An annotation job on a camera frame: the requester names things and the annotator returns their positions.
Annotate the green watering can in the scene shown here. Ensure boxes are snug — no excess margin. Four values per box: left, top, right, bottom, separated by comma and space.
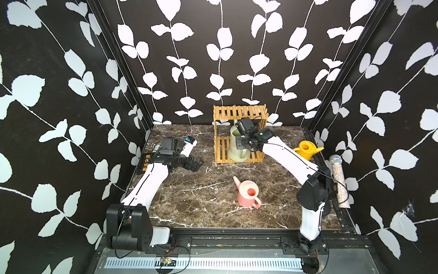
227, 125, 250, 162

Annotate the wooden slatted shelf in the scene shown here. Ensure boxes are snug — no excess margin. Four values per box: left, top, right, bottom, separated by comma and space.
213, 105, 269, 164

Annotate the pink watering can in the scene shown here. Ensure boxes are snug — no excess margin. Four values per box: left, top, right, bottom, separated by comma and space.
233, 176, 262, 209

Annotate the yellow watering can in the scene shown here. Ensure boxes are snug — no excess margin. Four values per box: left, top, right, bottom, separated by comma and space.
293, 140, 324, 161

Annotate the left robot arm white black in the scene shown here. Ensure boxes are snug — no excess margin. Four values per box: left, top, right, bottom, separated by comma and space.
106, 136, 204, 251

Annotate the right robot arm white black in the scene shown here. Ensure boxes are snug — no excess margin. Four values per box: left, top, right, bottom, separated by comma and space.
235, 117, 334, 243

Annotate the sprinkles bottle silver cap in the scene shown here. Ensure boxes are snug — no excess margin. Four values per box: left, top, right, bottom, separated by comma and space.
329, 155, 350, 208

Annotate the small circuit board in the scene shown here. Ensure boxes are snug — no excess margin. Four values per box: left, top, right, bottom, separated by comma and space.
159, 258, 177, 268

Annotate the white perforated strip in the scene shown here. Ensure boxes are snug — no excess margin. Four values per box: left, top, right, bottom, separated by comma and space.
103, 257, 303, 272

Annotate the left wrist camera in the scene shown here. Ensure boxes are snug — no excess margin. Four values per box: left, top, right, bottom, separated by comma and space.
180, 136, 197, 158

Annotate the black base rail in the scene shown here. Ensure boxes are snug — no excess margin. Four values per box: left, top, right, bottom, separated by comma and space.
97, 228, 375, 258

